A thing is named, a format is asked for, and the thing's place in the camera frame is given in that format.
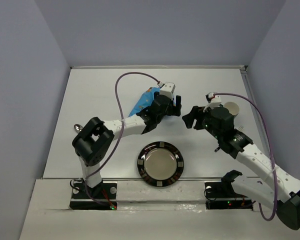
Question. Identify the metal spoon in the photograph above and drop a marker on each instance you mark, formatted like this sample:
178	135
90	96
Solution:
78	128

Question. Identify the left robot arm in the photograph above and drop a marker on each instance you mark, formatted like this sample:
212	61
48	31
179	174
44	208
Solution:
93	141

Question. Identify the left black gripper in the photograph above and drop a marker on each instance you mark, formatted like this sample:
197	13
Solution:
173	110

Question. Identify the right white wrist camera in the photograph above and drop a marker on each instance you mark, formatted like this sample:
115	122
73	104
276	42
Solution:
213	101

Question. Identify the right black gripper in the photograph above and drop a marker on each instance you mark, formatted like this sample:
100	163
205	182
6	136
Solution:
197	112

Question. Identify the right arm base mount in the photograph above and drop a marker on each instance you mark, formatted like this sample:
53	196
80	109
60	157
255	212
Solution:
220	196

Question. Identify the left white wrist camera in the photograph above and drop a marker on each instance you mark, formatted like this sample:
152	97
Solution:
167	89

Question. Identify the black rimmed dinner plate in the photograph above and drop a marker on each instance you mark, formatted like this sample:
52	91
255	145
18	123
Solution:
160	164

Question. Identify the metal fork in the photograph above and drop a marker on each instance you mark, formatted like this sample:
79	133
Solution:
241	128

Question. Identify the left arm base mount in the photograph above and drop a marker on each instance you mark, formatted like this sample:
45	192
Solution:
100	198

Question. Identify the dark green mug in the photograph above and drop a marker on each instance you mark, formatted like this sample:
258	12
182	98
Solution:
233	108

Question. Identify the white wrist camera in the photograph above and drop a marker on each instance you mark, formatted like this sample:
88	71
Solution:
167	89
213	101

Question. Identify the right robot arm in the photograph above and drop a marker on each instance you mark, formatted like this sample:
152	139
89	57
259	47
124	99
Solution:
276	189

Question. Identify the blue space-print cloth napkin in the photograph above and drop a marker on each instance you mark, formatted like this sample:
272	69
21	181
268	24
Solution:
145	100

